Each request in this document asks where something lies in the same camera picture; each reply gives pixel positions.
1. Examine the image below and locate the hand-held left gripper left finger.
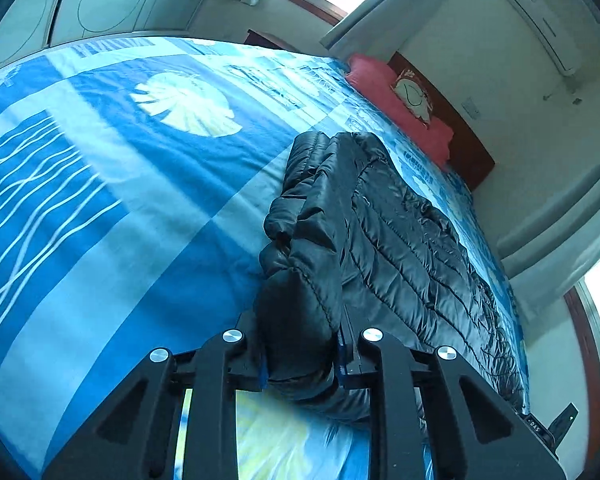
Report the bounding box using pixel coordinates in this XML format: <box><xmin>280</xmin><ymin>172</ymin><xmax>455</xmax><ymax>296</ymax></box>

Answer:
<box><xmin>42</xmin><ymin>310</ymin><xmax>269</xmax><ymax>480</ymax></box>

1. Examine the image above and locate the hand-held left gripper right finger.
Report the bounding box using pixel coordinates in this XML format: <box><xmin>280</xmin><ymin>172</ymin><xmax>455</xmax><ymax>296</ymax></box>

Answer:
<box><xmin>337</xmin><ymin>310</ymin><xmax>569</xmax><ymax>480</ymax></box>

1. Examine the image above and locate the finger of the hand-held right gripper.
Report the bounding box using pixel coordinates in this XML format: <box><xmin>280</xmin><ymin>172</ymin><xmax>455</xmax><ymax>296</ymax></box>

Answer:
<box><xmin>549</xmin><ymin>402</ymin><xmax>579</xmax><ymax>444</ymax></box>

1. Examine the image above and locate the black puffer jacket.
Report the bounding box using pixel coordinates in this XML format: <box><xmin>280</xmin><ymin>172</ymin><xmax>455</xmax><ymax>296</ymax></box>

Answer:
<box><xmin>254</xmin><ymin>131</ymin><xmax>527</xmax><ymax>422</ymax></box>

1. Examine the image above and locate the wide grey curtain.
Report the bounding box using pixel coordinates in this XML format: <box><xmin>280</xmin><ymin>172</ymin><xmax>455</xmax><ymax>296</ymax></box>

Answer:
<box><xmin>499</xmin><ymin>125</ymin><xmax>600</xmax><ymax>312</ymax></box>

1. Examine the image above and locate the blue patterned bed sheet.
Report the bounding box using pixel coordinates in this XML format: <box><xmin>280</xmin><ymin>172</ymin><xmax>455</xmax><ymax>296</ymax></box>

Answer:
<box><xmin>0</xmin><ymin>35</ymin><xmax>532</xmax><ymax>480</ymax></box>

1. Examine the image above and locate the dark wooden headboard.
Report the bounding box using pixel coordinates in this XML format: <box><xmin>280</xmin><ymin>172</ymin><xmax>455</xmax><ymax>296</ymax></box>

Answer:
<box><xmin>387</xmin><ymin>51</ymin><xmax>496</xmax><ymax>191</ymax></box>

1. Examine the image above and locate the cartoon print cushion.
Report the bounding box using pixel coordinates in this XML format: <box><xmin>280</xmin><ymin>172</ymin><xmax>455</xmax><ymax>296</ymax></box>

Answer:
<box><xmin>391</xmin><ymin>67</ymin><xmax>434</xmax><ymax>126</ymax></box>

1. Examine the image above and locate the red pillow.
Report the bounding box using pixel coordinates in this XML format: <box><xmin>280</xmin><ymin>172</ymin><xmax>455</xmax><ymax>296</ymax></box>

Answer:
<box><xmin>345</xmin><ymin>54</ymin><xmax>455</xmax><ymax>167</ymax></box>

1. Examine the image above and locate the dark wooden nightstand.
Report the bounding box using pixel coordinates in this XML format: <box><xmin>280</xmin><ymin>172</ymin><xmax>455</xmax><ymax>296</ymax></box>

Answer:
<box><xmin>244</xmin><ymin>29</ymin><xmax>291</xmax><ymax>52</ymax></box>

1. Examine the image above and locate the long grey curtain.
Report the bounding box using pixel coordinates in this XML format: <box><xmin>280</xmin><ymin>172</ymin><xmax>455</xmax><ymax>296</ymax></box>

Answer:
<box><xmin>322</xmin><ymin>0</ymin><xmax>462</xmax><ymax>54</ymax></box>

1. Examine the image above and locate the glass sliding door wardrobe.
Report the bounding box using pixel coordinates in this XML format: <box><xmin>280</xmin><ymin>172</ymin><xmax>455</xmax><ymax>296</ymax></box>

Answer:
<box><xmin>0</xmin><ymin>0</ymin><xmax>197</xmax><ymax>67</ymax></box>

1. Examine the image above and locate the white air conditioner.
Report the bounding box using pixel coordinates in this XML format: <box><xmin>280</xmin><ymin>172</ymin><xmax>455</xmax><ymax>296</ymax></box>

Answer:
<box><xmin>500</xmin><ymin>0</ymin><xmax>582</xmax><ymax>77</ymax></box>

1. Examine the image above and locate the large window with wooden frame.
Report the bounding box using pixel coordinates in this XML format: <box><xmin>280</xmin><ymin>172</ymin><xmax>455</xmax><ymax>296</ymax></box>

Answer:
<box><xmin>564</xmin><ymin>255</ymin><xmax>600</xmax><ymax>378</ymax></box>

